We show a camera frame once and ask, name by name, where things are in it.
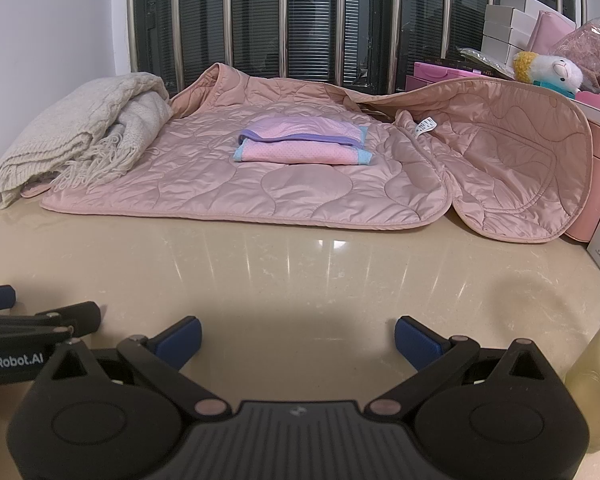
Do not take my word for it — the pink pouch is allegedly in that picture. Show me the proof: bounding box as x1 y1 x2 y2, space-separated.
527 10 578 53

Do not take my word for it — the dark flat packet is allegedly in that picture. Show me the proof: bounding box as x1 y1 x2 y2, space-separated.
455 46 518 79

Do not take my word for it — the pink garment with blue trim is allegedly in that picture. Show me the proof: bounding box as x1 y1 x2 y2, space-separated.
232 127 376 167

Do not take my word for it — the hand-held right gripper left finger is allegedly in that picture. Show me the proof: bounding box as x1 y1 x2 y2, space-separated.
32 316 232 422

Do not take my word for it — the white alpaca plush toy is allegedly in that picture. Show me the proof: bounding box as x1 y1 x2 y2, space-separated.
512 50 586 96

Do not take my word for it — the beige knit blanket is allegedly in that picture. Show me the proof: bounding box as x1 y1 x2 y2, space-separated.
0 72 173 213

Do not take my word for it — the glass jar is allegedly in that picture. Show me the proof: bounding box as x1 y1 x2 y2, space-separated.
565 287 600 453

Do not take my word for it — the pink quilted jacket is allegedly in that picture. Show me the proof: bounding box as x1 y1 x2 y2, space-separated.
22 62 595 245

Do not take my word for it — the grey striped curtain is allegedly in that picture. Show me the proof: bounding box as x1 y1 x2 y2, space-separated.
127 0 588 98

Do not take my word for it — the magenta storage box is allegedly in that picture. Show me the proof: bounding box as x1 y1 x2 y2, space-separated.
405 60 515 96

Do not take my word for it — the stack of white boxes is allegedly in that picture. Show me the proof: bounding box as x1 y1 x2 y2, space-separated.
481 0 576 68

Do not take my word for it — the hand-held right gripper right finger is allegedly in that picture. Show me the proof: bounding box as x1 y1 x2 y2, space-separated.
366 316 563 421

